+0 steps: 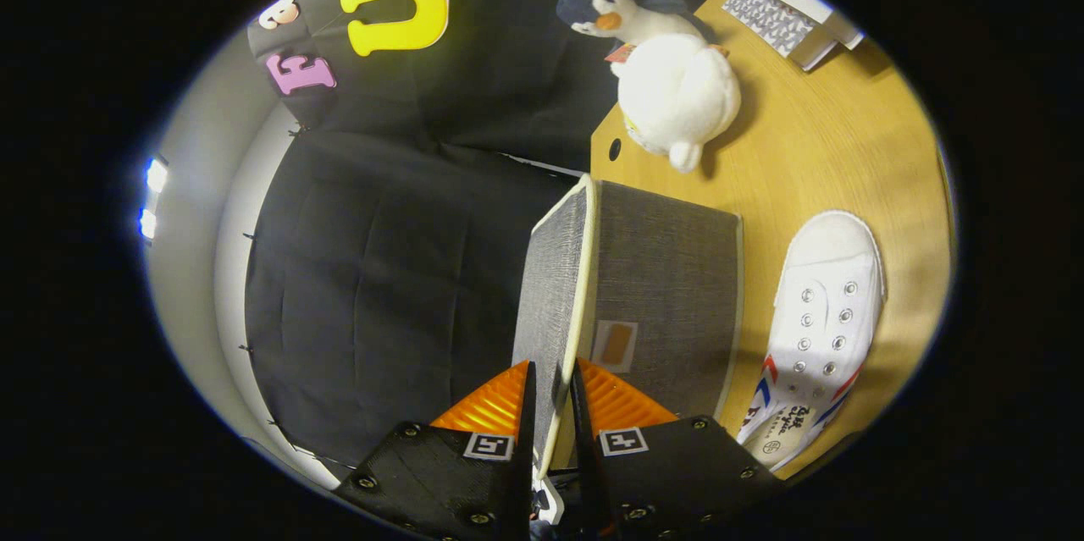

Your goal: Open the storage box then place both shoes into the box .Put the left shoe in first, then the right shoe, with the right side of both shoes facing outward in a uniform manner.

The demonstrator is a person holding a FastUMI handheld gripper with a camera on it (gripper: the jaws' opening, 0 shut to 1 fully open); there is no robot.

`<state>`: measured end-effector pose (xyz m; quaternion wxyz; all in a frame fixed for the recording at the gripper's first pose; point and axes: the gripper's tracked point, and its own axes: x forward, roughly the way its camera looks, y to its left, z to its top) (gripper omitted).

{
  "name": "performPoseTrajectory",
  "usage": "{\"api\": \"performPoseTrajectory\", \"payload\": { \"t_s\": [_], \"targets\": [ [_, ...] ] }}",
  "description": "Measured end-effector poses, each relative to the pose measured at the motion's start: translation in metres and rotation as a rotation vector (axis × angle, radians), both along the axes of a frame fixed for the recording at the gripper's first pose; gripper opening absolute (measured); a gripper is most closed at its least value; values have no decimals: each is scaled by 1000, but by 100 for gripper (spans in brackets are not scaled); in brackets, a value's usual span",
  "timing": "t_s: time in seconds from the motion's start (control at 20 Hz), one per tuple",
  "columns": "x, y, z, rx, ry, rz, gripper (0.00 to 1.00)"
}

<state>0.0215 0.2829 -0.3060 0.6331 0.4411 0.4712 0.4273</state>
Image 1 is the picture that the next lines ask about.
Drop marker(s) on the grey fabric box lid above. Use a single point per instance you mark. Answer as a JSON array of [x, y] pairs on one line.
[[550, 287]]

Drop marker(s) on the dark blue penguin plush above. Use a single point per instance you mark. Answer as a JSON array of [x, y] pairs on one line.
[[593, 8]]

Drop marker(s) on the grey patterned book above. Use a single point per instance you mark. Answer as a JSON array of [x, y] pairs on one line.
[[766, 16]]

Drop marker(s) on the ceiling light panel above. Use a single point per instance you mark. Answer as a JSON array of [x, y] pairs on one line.
[[157, 175], [146, 223]]

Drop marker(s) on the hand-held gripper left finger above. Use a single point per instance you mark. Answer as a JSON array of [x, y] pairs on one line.
[[523, 473]]

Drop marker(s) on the white duck plush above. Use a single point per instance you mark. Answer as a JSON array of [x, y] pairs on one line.
[[677, 92]]

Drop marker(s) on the white canvas shoe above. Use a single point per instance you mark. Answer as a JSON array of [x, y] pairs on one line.
[[826, 287]]

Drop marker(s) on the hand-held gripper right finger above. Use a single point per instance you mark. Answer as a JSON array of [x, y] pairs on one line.
[[589, 473]]

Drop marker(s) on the grey fabric storage box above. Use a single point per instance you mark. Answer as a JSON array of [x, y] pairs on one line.
[[669, 270]]

